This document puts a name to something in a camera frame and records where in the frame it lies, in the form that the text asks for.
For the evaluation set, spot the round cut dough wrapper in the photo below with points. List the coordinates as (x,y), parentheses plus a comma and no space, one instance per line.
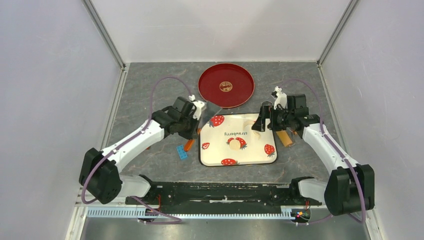
(234,144)

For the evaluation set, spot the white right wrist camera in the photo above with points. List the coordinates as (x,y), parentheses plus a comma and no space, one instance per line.
(280,98)

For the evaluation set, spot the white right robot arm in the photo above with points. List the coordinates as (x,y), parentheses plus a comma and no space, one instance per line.
(350,187)

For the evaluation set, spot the white strawberry print tray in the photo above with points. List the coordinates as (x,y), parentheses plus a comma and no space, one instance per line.
(228,140)

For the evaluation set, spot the wooden handled metal scraper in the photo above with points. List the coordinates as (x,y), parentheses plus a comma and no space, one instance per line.
(210,111)

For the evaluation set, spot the wooden rolling pin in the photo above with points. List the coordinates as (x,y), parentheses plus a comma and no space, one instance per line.
(286,137)

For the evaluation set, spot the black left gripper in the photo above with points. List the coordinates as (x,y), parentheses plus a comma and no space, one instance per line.
(193,134)

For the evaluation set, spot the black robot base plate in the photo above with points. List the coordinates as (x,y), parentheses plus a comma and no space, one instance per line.
(223,198)

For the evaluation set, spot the blue toy brick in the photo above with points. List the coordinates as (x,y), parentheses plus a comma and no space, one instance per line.
(181,152)

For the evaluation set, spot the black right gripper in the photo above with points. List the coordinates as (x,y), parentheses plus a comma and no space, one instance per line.
(260,124)

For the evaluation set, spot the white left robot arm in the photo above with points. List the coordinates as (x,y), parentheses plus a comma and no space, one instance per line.
(101,175)

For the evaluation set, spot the round red lacquer tray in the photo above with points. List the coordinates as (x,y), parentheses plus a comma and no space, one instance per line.
(227,85)

